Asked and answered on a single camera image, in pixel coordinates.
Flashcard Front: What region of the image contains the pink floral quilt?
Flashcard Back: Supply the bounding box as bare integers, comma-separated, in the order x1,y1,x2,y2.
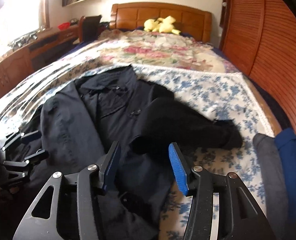
96,29,238,73

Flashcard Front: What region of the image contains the window with wooden frame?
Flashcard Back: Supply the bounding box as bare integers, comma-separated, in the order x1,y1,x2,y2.
0,0,50,55

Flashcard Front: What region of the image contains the wooden chair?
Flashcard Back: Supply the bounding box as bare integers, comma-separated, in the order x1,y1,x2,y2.
79,15,102,42

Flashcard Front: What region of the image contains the blue floral white bedspread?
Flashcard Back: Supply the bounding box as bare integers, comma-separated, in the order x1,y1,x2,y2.
0,40,273,211

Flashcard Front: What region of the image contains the wooden louvered wardrobe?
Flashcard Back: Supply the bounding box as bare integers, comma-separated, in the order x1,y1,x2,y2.
220,0,296,133

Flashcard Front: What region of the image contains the folded blue garment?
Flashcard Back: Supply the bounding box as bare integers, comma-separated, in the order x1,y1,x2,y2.
274,128,296,222

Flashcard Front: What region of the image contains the folded grey garment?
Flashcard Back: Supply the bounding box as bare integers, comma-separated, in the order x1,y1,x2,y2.
252,133,288,239

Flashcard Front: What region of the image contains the yellow plush toy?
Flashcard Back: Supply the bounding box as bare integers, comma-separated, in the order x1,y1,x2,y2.
144,16,181,35

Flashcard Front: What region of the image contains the wooden bed headboard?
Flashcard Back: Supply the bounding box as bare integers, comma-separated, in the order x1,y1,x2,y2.
109,2,212,43

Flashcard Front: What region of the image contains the long wooden desk cabinet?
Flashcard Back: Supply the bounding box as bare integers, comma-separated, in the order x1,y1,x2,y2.
0,25,79,98

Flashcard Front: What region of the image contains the black double-breasted coat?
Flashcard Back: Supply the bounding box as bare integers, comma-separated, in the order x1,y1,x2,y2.
10,66,243,239

